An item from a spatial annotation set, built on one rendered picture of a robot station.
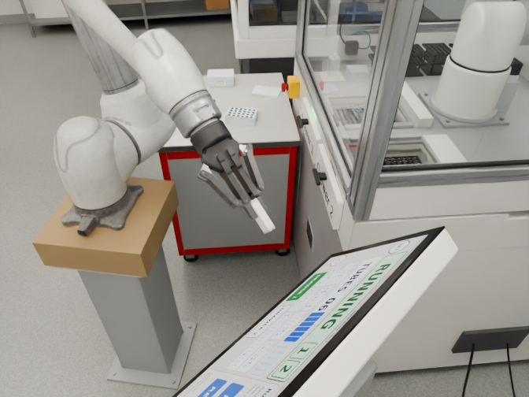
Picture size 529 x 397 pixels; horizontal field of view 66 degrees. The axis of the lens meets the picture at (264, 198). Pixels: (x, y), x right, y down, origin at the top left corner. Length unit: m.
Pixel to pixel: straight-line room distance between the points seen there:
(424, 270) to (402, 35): 0.41
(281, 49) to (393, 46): 1.45
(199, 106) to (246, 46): 1.45
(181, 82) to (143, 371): 1.36
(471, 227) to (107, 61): 1.06
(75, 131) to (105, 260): 0.35
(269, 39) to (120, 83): 1.16
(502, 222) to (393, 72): 0.59
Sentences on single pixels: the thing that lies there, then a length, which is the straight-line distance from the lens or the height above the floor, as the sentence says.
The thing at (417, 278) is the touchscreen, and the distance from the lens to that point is 0.66.
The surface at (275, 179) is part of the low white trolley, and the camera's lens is 1.78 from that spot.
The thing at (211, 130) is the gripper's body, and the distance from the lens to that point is 0.78.
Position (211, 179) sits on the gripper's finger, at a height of 1.19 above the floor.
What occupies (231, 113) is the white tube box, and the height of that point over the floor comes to 0.79.
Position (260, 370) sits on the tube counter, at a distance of 0.63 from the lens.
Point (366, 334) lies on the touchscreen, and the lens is 0.58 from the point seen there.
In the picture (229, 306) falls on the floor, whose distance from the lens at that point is 2.02.
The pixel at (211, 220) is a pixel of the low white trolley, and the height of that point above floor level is 0.33.
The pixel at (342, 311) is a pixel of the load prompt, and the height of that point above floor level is 1.16.
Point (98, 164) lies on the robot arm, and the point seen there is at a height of 1.05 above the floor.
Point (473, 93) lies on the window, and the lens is 0.97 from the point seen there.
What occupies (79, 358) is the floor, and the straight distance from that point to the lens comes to 2.03.
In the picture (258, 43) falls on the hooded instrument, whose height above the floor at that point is 0.88.
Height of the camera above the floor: 1.68
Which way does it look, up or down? 42 degrees down
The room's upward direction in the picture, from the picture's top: 1 degrees clockwise
